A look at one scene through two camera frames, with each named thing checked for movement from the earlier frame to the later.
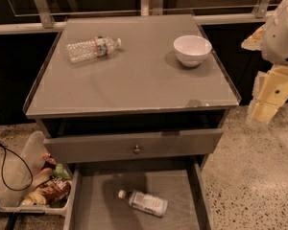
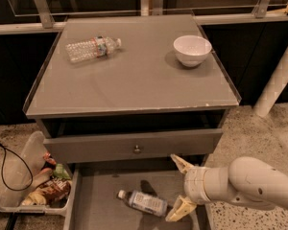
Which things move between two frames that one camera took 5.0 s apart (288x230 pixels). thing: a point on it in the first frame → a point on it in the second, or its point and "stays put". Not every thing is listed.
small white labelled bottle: x=145 y=202 stays put
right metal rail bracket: x=259 y=11 stays put
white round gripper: x=280 y=42 → x=193 y=184
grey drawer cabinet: x=137 y=104 stays put
